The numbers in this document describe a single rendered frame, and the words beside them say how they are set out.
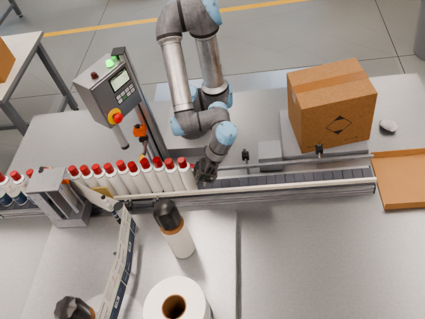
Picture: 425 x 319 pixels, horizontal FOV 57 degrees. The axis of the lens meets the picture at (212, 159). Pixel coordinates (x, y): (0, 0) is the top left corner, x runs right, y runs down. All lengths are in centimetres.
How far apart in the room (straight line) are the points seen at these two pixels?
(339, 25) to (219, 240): 296
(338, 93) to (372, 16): 262
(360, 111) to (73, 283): 131
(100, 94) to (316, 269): 97
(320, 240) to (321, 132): 45
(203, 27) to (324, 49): 240
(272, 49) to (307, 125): 226
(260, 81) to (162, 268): 115
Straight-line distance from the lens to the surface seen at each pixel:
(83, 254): 169
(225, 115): 144
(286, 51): 380
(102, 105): 138
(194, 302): 129
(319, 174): 167
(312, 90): 166
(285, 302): 147
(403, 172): 178
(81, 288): 163
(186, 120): 144
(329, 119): 167
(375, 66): 362
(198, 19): 148
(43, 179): 164
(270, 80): 218
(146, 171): 159
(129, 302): 151
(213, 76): 165
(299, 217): 161
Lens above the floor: 221
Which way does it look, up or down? 49 degrees down
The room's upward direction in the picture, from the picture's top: 16 degrees counter-clockwise
